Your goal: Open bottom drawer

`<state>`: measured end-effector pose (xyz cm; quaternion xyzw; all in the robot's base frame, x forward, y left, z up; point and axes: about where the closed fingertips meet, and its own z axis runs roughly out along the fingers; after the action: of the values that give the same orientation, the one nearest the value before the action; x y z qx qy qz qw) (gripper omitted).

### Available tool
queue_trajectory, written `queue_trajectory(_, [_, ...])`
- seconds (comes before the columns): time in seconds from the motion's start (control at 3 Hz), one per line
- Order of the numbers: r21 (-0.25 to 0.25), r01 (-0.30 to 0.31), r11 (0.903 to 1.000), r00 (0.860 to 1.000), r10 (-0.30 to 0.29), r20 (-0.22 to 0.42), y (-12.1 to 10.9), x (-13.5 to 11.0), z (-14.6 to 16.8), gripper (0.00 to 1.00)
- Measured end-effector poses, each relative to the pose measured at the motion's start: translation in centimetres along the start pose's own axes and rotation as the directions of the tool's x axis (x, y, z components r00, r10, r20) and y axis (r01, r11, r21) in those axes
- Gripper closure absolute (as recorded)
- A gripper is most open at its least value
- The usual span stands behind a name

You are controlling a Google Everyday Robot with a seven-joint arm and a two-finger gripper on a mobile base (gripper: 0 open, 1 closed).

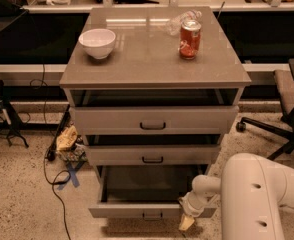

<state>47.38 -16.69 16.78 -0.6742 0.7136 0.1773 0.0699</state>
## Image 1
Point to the grey drawer cabinet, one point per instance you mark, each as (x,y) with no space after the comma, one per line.
(146,70)

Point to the yellow snack bag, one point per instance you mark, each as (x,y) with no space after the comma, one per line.
(67,138)

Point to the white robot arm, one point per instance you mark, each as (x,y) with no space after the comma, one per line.
(252,189)

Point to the clear plastic bottle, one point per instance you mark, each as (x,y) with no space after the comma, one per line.
(173,25)

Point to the black office chair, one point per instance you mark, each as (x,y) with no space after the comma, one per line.
(285,85)

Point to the white bowl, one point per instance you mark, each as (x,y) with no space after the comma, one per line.
(98,43)

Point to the grey drawer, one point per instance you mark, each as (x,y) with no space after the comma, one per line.
(144,192)
(152,154)
(153,120)

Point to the blue tape cross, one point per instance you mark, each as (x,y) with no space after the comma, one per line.
(72,168)

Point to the grey bottom drawer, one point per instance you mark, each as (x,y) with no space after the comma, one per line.
(144,192)

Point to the black tripod stand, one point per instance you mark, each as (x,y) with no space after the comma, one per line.
(11,120)

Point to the grey middle drawer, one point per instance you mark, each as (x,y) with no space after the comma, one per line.
(152,154)

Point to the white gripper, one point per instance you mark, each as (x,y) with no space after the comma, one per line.
(189,206)

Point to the red soda can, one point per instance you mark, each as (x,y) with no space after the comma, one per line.
(190,35)

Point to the grey top drawer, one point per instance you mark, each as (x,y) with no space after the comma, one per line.
(153,120)

